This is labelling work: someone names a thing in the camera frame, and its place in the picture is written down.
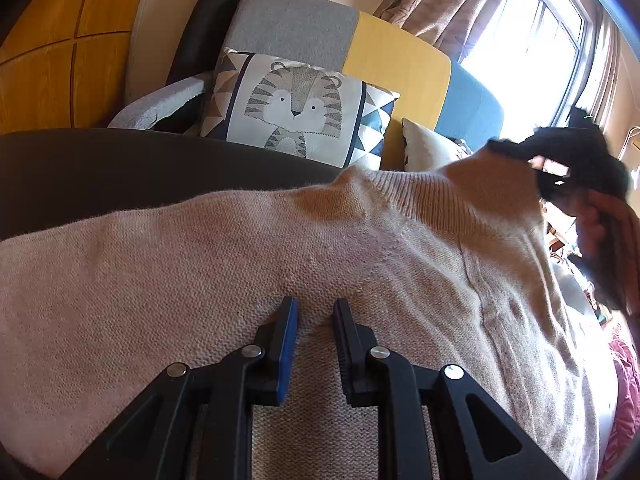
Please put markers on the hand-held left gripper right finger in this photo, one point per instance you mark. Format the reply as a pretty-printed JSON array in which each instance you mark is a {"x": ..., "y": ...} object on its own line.
[{"x": 347, "y": 360}]

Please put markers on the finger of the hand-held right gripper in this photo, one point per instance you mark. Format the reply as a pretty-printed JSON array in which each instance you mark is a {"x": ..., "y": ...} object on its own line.
[{"x": 510, "y": 147}]

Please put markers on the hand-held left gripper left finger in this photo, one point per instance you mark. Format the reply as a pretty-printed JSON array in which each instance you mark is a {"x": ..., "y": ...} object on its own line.
[{"x": 289, "y": 360}]

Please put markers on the beige knit sweater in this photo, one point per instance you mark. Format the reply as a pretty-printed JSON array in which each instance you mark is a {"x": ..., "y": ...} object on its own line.
[{"x": 200, "y": 270}]

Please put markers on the person's right hand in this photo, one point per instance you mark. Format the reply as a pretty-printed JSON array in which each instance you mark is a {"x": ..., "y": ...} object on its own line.
[{"x": 600, "y": 225}]

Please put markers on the deer print cushion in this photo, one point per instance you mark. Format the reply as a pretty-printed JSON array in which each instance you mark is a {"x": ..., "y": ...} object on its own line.
[{"x": 425, "y": 145}]

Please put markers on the dark framed window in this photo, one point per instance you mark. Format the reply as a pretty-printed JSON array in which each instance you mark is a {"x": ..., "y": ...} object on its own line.
[{"x": 525, "y": 60}]

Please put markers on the patterned beige curtain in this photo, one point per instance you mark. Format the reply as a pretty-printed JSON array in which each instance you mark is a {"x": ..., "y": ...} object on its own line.
[
  {"x": 597, "y": 70},
  {"x": 450, "y": 0}
]

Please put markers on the grey yellow blue sofa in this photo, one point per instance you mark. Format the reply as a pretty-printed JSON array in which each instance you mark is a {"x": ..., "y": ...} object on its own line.
[{"x": 400, "y": 60}]

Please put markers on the tiger print cushion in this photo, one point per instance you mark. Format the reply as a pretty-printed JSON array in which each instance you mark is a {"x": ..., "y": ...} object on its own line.
[{"x": 295, "y": 105}]

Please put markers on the pink red cloth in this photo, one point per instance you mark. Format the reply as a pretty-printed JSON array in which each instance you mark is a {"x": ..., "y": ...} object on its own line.
[{"x": 625, "y": 385}]

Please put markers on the black rolled mat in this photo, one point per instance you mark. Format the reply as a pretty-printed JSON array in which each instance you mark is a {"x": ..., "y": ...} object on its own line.
[{"x": 210, "y": 20}]

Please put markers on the wooden wardrobe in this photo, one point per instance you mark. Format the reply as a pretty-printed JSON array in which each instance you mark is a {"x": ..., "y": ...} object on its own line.
[{"x": 60, "y": 60}]

